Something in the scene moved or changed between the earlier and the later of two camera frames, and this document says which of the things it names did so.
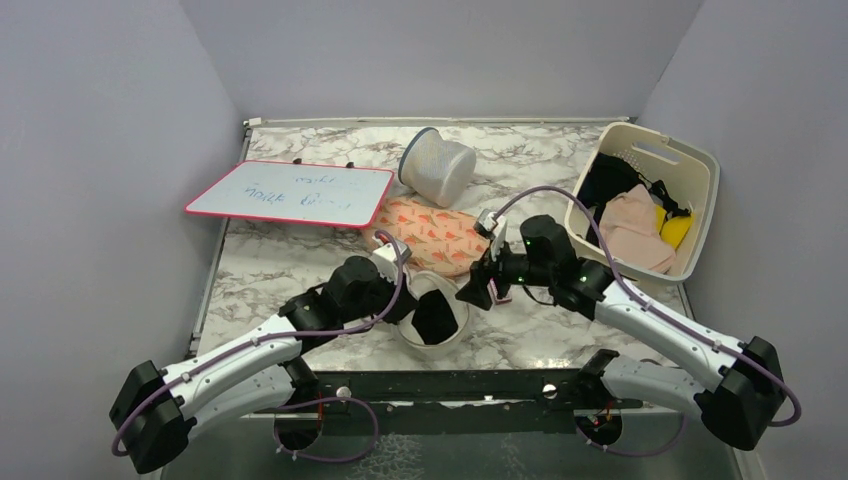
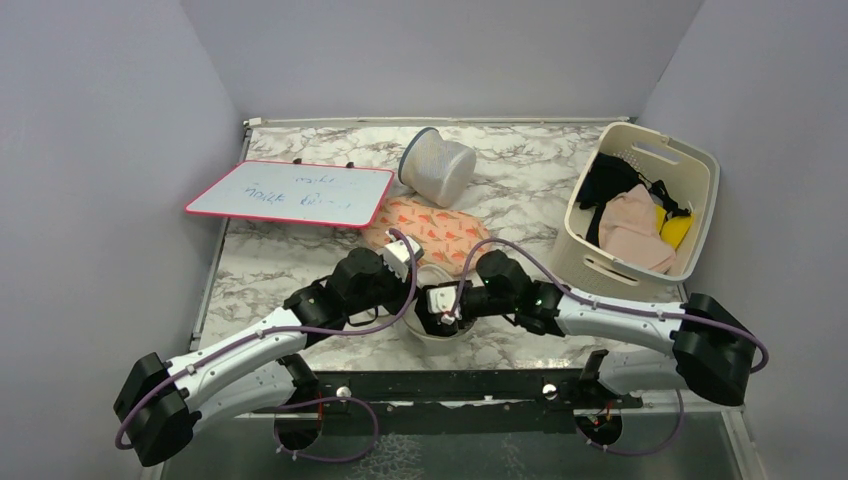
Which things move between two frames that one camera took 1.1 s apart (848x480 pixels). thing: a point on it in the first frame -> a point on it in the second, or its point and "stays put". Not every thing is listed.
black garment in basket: x=604 y=177 stays put
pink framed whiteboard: x=350 y=196 stays put
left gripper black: x=403 y=303 stays put
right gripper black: x=476 y=290 -> x=466 y=319
